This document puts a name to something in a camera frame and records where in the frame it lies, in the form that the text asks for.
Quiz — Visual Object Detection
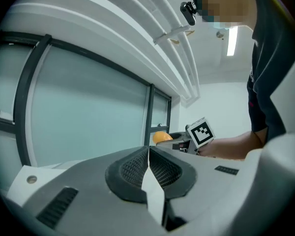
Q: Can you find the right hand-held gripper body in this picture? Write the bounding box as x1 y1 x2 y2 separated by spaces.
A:
178 117 216 155

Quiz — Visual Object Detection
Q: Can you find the white table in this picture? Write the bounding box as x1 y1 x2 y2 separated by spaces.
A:
6 160 76 207

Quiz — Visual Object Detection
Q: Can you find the black-framed frosted window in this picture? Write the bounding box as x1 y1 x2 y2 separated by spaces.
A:
0 30 52 167
144 84 172 147

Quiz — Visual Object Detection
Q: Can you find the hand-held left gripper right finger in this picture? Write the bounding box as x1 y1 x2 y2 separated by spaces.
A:
149 145 281 236

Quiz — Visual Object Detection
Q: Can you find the teal face mask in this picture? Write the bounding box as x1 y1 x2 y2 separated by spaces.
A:
201 15 231 30

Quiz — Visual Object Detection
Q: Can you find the person's dark shirt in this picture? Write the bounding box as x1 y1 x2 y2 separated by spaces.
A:
246 0 295 142

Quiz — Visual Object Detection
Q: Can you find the person's right forearm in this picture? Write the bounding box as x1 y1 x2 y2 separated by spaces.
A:
198 128 269 161

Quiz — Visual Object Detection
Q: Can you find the small orange object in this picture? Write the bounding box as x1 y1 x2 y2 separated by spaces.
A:
152 131 174 145

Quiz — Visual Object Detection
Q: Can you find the black head-mounted camera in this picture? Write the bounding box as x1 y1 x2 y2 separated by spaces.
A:
179 0 198 26

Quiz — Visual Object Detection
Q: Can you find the long ceiling light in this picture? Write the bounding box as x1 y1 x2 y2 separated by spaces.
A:
226 26 238 57

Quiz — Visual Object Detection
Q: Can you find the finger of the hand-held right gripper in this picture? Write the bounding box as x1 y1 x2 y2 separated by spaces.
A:
156 138 188 148
169 132 188 140

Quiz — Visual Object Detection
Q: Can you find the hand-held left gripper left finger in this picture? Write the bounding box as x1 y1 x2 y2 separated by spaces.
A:
3 145 163 236

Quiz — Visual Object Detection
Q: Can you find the person's head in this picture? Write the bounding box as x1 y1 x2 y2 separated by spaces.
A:
192 0 258 30

